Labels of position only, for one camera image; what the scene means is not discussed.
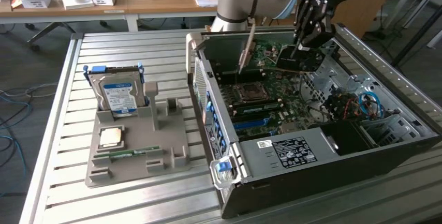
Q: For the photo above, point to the black NVIDIA graphics card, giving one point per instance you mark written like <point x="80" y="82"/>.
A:
<point x="301" y="61"/>

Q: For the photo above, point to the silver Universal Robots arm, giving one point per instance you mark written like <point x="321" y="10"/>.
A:
<point x="234" y="4"/>

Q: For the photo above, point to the wooden cabinet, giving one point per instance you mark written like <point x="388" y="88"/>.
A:
<point x="373" y="6"/>

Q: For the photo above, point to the silver metal drive cage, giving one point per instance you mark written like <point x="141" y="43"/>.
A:
<point x="325" y="81"/>

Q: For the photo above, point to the green motherboard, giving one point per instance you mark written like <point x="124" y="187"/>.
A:
<point x="291" y="97"/>

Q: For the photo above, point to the metal CPU socket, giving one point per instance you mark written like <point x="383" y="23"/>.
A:
<point x="252" y="92"/>

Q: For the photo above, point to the green RAM stick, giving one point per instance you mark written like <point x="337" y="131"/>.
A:
<point x="260" y="108"/>
<point x="136" y="152"/>

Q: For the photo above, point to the long black expansion slot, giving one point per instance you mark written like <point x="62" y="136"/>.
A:
<point x="251" y="116"/>

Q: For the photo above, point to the wooden top office desk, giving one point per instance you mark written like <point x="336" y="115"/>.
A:
<point x="52" y="12"/>
<point x="166" y="4"/>

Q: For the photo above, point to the blue expansion slot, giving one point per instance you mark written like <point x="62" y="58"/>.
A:
<point x="255" y="124"/>

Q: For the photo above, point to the silver disk bay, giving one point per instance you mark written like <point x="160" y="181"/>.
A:
<point x="391" y="131"/>

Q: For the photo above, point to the grey power supply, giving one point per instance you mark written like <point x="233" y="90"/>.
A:
<point x="263" y="162"/>

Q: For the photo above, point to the black open PC case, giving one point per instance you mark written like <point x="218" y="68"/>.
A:
<point x="311" y="182"/>

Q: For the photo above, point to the blue case latch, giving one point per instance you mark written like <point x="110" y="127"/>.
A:
<point x="222" y="167"/>

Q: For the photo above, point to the hard disk with blue carrier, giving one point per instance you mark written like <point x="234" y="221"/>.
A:
<point x="120" y="97"/>

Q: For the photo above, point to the grey parts rack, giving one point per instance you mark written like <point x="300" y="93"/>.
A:
<point x="138" y="133"/>

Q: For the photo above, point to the silver CPU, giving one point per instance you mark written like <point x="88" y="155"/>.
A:
<point x="112" y="137"/>

